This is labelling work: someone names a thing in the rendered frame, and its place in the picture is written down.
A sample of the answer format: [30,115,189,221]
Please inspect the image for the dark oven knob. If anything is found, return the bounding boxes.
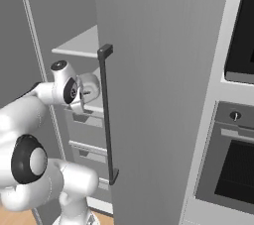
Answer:
[229,110,243,122]

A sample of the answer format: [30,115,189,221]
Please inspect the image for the grey fridge drawer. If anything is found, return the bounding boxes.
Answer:
[67,140,110,183]
[63,101,107,153]

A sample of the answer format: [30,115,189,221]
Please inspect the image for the dark fridge door handle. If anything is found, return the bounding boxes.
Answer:
[97,44,120,187]

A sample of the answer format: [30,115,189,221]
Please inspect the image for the grey oven handle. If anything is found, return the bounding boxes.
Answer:
[220,127,254,145]

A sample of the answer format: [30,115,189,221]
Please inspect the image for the black microwave oven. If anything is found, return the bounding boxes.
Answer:
[223,0,254,85]

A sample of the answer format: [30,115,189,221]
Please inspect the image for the white cabinet housing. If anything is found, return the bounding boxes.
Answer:
[179,0,254,225]

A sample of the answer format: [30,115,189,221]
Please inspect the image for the grey fridge body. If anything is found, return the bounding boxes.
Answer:
[21,0,114,217]

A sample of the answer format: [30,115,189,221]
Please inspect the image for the white fridge shelf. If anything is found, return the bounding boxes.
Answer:
[51,24,100,59]

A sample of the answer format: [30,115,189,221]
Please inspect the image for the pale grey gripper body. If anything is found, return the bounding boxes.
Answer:
[76,72,101,102]

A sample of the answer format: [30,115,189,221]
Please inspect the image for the grey oven with black window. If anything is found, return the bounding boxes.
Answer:
[194,100,254,216]

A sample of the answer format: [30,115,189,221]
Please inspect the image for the grey fridge door with pale edge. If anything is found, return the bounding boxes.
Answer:
[0,0,67,225]

